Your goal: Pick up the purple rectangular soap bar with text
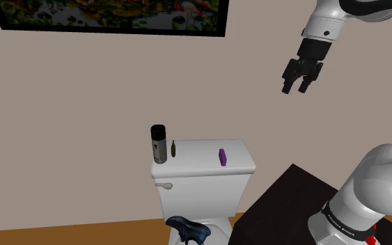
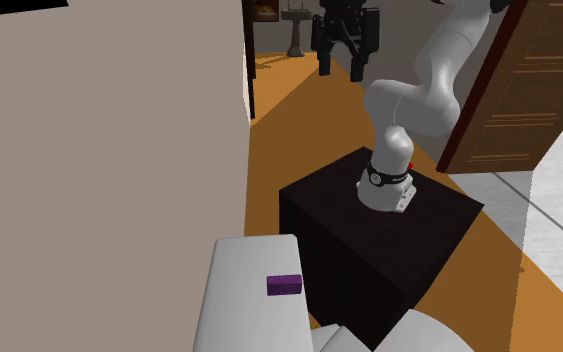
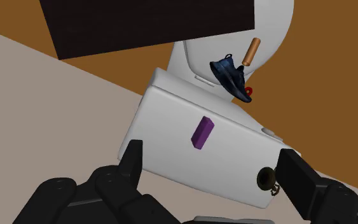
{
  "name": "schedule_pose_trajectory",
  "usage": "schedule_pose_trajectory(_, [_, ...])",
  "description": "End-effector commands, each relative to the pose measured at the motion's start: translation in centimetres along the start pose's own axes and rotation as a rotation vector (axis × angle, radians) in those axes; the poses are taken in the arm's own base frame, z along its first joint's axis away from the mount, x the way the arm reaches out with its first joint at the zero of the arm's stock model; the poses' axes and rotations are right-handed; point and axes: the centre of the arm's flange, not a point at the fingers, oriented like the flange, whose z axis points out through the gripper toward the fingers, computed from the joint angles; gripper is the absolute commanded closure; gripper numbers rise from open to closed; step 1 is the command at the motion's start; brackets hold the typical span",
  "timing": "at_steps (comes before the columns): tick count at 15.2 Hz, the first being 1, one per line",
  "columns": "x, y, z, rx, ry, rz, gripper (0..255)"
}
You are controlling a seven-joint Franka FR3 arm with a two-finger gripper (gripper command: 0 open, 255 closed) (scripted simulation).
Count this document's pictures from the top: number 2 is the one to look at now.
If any grey pedestal sink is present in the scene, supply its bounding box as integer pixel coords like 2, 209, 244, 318
280, 0, 314, 59

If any dark framed wall picture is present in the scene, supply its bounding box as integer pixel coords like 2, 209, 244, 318
252, 0, 281, 24

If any purple box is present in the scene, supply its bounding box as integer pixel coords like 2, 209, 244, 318
266, 273, 304, 298

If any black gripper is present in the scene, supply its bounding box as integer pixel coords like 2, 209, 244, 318
311, 0, 381, 84

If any dark robot stand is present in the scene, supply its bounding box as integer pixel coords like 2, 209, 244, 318
278, 146, 486, 352

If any brown wooden door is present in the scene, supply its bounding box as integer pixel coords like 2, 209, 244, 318
435, 0, 563, 176

